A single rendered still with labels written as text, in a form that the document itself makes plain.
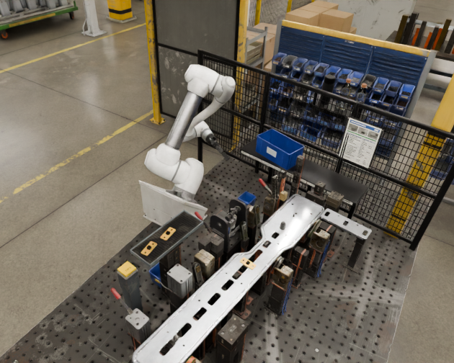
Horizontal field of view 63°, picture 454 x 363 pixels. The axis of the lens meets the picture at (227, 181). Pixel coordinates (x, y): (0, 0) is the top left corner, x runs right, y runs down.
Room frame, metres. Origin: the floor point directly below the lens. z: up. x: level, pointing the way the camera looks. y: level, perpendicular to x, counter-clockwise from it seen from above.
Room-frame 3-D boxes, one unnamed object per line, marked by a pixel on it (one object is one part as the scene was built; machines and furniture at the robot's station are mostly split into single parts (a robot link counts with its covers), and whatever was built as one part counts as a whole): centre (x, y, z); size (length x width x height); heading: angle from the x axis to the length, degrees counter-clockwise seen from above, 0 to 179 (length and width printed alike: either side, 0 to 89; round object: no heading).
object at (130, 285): (1.04, 0.43, 0.92); 0.08 x 0.08 x 0.44; 54
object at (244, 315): (1.18, -0.09, 0.84); 0.17 x 0.06 x 0.29; 54
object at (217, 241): (1.33, 0.04, 0.89); 0.13 x 0.11 x 0.38; 54
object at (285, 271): (1.19, -0.31, 0.87); 0.12 x 0.09 x 0.35; 54
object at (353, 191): (2.09, -0.50, 1.01); 0.90 x 0.22 x 0.03; 54
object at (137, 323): (0.86, 0.35, 0.88); 0.11 x 0.10 x 0.36; 54
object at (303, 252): (1.36, -0.43, 0.84); 0.11 x 0.08 x 0.29; 54
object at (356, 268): (1.52, -0.81, 0.84); 0.11 x 0.06 x 0.29; 54
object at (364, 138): (2.01, -0.82, 1.30); 0.23 x 0.02 x 0.31; 54
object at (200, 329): (1.22, -0.13, 1.00); 1.38 x 0.22 x 0.02; 144
